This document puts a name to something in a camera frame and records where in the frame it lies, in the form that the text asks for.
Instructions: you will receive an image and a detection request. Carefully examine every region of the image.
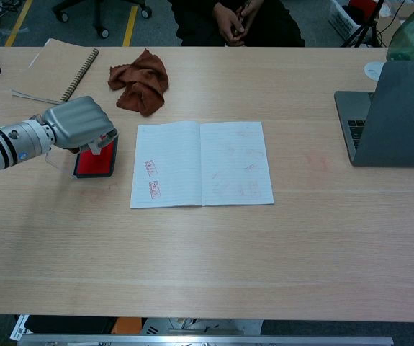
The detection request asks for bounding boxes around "black office chair base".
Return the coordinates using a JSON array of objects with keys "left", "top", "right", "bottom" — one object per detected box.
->
[{"left": 51, "top": 0, "right": 153, "bottom": 40}]

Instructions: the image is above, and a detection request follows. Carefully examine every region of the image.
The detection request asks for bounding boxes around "orange object under table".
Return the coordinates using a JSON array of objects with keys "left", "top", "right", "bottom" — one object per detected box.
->
[{"left": 112, "top": 316, "right": 143, "bottom": 335}]

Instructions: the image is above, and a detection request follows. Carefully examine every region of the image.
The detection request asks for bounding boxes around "grey laptop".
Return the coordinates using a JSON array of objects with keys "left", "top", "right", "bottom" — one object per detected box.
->
[{"left": 333, "top": 60, "right": 414, "bottom": 168}]

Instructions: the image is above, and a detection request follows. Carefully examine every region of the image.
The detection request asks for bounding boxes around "grey equipment under table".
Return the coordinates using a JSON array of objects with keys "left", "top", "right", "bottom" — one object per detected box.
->
[{"left": 141, "top": 317, "right": 264, "bottom": 336}]

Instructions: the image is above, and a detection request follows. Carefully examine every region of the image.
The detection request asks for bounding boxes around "open lined notebook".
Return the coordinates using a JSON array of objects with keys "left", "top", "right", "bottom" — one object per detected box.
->
[{"left": 130, "top": 120, "right": 275, "bottom": 209}]

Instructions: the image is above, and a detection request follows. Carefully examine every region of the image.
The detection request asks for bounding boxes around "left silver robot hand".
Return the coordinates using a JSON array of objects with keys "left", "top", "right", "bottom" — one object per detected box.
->
[{"left": 40, "top": 95, "right": 120, "bottom": 155}]

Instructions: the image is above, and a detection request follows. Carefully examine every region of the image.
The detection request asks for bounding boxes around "green translucent plastic bottle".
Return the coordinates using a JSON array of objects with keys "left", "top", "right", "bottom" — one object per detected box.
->
[{"left": 385, "top": 0, "right": 414, "bottom": 61}]

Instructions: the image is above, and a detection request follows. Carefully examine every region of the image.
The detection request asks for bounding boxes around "white printed sheet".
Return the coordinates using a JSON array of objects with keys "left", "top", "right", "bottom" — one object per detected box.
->
[{"left": 9, "top": 314, "right": 30, "bottom": 342}]

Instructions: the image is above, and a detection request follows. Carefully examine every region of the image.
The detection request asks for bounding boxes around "white round desk grommet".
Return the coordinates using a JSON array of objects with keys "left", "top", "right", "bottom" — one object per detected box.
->
[{"left": 364, "top": 61, "right": 386, "bottom": 81}]

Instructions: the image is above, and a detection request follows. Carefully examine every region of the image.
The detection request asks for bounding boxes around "aluminium rail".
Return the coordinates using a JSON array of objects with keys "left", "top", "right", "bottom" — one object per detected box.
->
[{"left": 17, "top": 335, "right": 395, "bottom": 346}]

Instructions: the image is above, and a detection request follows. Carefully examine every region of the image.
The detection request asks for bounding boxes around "seated person in black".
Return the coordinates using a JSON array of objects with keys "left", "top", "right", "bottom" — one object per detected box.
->
[{"left": 172, "top": 0, "right": 307, "bottom": 48}]

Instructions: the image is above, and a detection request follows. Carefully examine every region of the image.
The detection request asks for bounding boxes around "kraft spiral notebook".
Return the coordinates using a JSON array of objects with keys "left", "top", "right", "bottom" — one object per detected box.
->
[{"left": 11, "top": 37, "right": 100, "bottom": 105}]

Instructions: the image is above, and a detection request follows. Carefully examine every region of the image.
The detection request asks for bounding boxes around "black tripod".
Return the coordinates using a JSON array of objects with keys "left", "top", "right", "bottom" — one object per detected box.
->
[{"left": 341, "top": 0, "right": 387, "bottom": 48}]

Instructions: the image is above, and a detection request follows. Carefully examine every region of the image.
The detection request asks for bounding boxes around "white plastic basket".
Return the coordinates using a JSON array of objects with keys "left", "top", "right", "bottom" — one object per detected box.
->
[{"left": 328, "top": 0, "right": 362, "bottom": 40}]

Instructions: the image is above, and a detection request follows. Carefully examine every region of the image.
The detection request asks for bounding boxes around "red object in basket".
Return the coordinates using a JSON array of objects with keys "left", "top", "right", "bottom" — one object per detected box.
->
[{"left": 348, "top": 0, "right": 377, "bottom": 17}]

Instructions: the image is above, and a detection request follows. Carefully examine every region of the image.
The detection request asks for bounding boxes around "brown bead string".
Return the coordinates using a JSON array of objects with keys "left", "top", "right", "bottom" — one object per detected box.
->
[{"left": 238, "top": 0, "right": 255, "bottom": 37}]

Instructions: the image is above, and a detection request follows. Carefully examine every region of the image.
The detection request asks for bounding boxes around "small red white stamp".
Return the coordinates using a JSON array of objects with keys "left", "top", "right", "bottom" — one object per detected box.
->
[{"left": 87, "top": 135, "right": 109, "bottom": 156}]

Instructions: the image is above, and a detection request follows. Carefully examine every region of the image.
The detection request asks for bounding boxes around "brown crumpled cloth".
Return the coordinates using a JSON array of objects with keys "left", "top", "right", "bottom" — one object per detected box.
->
[{"left": 107, "top": 48, "right": 170, "bottom": 117}]

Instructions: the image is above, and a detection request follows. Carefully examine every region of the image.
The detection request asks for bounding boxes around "red ink pad clear lid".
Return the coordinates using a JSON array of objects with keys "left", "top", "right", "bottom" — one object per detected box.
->
[{"left": 46, "top": 138, "right": 120, "bottom": 180}]

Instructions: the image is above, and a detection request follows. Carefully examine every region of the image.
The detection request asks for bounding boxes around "cardboard box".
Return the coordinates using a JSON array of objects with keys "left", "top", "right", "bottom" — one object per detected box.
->
[{"left": 374, "top": 3, "right": 414, "bottom": 48}]

